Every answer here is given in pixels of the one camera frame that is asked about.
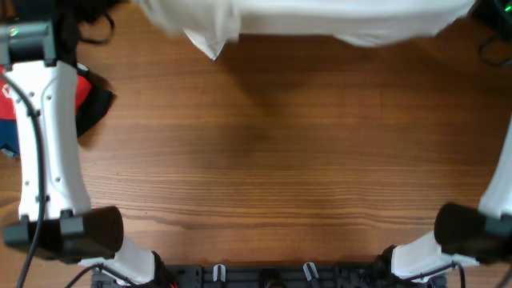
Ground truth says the white t-shirt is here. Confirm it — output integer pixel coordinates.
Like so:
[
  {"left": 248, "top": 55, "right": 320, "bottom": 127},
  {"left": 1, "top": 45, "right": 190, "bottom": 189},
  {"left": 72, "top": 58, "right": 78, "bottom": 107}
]
[{"left": 137, "top": 0, "right": 475, "bottom": 59}]

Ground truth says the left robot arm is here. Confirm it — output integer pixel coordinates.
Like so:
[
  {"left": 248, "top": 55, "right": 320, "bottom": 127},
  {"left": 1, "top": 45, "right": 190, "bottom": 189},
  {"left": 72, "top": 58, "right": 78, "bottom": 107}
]
[{"left": 1, "top": 1, "right": 178, "bottom": 287}]

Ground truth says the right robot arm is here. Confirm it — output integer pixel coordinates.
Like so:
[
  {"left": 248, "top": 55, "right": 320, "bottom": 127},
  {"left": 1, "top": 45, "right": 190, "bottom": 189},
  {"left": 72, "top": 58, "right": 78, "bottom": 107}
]
[{"left": 362, "top": 135, "right": 511, "bottom": 287}]

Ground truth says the black folded garment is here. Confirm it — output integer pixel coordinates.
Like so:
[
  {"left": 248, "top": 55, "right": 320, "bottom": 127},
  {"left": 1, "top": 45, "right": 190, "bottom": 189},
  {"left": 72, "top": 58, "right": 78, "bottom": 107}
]
[{"left": 75, "top": 67, "right": 115, "bottom": 138}]

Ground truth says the red folded shirt with logo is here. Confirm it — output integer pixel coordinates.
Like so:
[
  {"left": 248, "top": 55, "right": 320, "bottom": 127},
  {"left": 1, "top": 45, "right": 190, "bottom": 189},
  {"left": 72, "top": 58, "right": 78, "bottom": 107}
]
[{"left": 1, "top": 63, "right": 92, "bottom": 120}]

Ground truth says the navy blue folded garment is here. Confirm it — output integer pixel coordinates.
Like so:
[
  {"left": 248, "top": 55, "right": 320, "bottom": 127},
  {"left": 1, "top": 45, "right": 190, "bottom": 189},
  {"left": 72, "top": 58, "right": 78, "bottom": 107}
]
[{"left": 0, "top": 119, "right": 19, "bottom": 158}]

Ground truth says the right black cable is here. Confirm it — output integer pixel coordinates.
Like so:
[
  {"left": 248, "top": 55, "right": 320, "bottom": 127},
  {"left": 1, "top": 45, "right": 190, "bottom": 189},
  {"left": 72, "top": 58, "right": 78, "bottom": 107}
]
[{"left": 399, "top": 34, "right": 512, "bottom": 288}]

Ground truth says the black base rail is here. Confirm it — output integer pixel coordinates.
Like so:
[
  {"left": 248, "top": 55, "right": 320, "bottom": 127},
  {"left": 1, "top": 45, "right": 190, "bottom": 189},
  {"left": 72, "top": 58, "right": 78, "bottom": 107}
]
[{"left": 90, "top": 262, "right": 448, "bottom": 288}]

